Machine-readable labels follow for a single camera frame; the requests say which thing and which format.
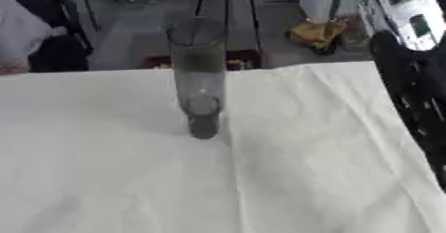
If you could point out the black tripod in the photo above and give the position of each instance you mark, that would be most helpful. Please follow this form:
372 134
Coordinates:
229 8

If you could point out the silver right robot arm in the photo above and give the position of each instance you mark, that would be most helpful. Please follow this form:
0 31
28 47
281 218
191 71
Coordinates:
406 8

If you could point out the yellow bag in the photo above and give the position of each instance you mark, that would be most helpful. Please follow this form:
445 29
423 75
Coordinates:
318 33

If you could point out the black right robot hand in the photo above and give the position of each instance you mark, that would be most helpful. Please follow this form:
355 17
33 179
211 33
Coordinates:
415 87

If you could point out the person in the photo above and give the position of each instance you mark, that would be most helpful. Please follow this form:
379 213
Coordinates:
29 28

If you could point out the red box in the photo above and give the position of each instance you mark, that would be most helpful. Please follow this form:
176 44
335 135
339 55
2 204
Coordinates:
241 59

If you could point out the clear glass vase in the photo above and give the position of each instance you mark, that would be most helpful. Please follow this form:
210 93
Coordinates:
197 77

